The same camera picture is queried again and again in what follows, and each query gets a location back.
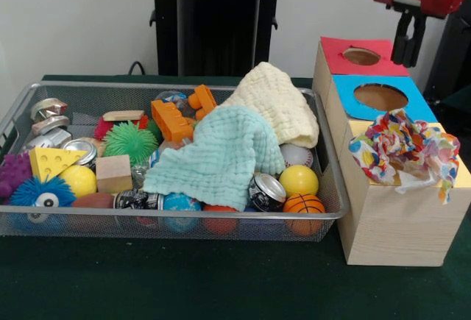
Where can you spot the colourful patterned cloth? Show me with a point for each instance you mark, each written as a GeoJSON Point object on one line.
{"type": "Point", "coordinates": [404, 143]}

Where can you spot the cream white waffle cloth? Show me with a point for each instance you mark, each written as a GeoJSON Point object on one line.
{"type": "Point", "coordinates": [272, 99]}

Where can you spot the mint green waffle cloth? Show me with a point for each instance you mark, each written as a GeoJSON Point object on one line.
{"type": "Point", "coordinates": [213, 158]}

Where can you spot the wooden box with three holes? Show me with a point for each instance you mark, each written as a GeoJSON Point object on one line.
{"type": "Point", "coordinates": [397, 231]}

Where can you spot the shallow clear mesh bin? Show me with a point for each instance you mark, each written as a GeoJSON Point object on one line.
{"type": "Point", "coordinates": [110, 224]}

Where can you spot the dark green table cloth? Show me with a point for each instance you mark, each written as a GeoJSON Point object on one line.
{"type": "Point", "coordinates": [461, 99]}
{"type": "Point", "coordinates": [184, 283]}

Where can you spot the white baseball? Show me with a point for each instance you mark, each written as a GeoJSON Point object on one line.
{"type": "Point", "coordinates": [298, 156]}

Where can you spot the yellow ball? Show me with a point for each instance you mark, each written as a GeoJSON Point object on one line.
{"type": "Point", "coordinates": [299, 180]}

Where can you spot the small orange basketball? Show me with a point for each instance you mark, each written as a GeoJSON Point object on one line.
{"type": "Point", "coordinates": [304, 204]}

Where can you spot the blue globe ball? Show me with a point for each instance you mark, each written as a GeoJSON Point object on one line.
{"type": "Point", "coordinates": [180, 202]}

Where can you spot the green spiky ball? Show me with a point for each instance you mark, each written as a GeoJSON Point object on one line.
{"type": "Point", "coordinates": [129, 143]}

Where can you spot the plain wooden block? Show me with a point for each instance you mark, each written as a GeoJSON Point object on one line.
{"type": "Point", "coordinates": [114, 174]}

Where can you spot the yellow cheese wedge toy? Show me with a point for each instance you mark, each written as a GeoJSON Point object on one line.
{"type": "Point", "coordinates": [51, 160]}

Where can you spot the blue spiky ball with eye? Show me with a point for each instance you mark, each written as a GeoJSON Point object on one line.
{"type": "Point", "coordinates": [27, 193]}

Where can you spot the purple spiky toy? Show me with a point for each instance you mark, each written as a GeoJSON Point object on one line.
{"type": "Point", "coordinates": [13, 171]}

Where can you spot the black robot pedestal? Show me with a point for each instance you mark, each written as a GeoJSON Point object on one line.
{"type": "Point", "coordinates": [206, 22]}

